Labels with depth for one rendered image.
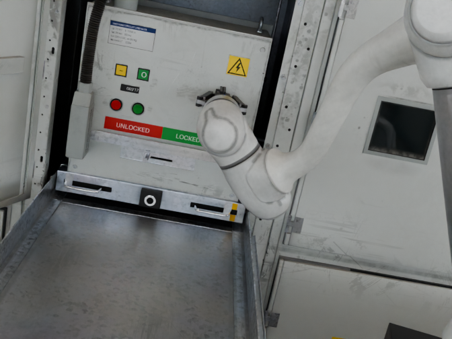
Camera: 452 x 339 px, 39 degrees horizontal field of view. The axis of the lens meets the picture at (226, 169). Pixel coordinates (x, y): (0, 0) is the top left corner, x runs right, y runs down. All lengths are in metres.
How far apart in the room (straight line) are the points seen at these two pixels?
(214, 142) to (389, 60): 0.38
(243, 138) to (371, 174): 0.55
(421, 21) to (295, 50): 0.79
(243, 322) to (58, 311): 0.39
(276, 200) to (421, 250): 0.64
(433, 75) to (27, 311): 0.88
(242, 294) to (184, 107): 0.54
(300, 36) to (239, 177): 0.48
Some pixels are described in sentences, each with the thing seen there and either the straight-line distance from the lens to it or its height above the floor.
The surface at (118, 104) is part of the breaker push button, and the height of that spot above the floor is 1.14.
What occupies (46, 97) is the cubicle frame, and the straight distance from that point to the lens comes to 1.76.
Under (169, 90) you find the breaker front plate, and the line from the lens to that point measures 1.74.
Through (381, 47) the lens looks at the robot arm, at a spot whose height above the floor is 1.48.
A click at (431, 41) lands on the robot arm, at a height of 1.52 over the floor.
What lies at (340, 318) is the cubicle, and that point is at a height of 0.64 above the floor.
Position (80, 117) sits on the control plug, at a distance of 1.68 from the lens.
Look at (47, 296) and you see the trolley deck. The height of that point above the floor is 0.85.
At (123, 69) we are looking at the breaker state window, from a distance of 1.74.
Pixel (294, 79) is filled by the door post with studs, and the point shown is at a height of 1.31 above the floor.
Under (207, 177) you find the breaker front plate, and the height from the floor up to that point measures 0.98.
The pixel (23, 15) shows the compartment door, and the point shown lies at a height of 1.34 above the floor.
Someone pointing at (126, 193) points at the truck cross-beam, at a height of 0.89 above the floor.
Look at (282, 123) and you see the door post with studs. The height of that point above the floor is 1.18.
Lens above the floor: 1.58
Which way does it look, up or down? 18 degrees down
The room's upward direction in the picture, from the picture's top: 12 degrees clockwise
